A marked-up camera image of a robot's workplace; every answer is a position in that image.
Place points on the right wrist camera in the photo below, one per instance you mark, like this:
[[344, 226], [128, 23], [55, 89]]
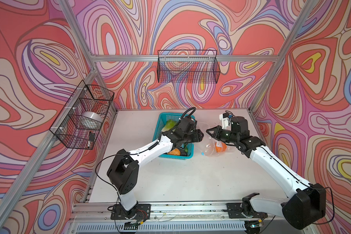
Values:
[[225, 119]]

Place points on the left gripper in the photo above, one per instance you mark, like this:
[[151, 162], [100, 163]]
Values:
[[197, 136]]

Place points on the white roll in basket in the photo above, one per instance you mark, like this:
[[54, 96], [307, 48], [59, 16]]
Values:
[[91, 120]]

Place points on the black wire basket wall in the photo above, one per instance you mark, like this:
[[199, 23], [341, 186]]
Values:
[[188, 66], [86, 97]]

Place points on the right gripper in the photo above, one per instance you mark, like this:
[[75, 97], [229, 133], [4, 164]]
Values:
[[217, 129]]

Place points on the black wire basket left wall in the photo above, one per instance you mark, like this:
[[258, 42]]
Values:
[[86, 97]]

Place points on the clear zip top bag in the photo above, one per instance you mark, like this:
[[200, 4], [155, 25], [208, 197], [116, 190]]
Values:
[[207, 146]]

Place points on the black wire basket back wall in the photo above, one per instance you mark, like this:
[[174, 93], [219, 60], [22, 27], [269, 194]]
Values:
[[188, 66]]

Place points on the orange carrot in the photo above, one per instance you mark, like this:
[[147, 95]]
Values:
[[175, 152]]

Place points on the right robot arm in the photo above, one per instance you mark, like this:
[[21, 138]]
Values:
[[305, 203]]

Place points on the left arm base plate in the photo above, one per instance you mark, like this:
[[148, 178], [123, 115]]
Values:
[[138, 212]]

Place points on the orange pumpkin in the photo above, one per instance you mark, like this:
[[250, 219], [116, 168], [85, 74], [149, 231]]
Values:
[[220, 147]]

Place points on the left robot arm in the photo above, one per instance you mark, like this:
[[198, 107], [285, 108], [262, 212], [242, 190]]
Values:
[[124, 169]]

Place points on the teal plastic basket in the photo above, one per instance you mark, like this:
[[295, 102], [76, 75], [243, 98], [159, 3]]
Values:
[[186, 149]]

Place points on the green lettuce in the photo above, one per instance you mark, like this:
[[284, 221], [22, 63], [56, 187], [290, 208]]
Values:
[[169, 126]]

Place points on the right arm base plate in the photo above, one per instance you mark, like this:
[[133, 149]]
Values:
[[243, 210]]

